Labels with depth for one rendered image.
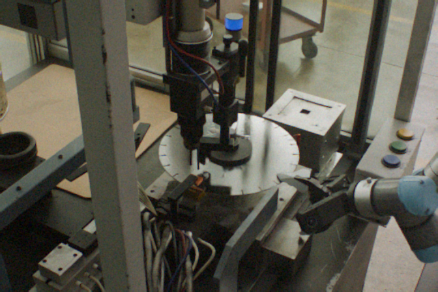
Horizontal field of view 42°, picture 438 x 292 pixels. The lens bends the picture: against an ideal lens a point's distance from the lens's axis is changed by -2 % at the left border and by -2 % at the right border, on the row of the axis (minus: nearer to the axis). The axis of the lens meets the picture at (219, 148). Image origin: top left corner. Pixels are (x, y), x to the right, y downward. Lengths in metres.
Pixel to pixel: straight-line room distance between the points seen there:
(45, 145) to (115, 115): 1.26
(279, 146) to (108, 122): 0.90
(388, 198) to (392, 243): 1.49
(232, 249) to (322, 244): 0.43
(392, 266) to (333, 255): 1.10
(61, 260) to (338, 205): 0.57
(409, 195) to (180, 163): 0.52
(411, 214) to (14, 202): 0.74
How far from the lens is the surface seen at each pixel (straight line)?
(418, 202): 1.12
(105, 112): 0.55
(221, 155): 1.36
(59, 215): 1.43
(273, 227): 1.37
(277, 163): 1.36
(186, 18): 1.05
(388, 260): 2.55
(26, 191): 1.17
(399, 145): 1.57
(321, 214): 1.20
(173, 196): 1.21
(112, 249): 0.67
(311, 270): 1.40
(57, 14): 1.26
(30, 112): 1.98
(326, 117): 1.64
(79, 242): 1.27
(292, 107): 1.67
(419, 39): 1.59
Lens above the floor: 1.76
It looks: 35 degrees down
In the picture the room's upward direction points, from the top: 1 degrees clockwise
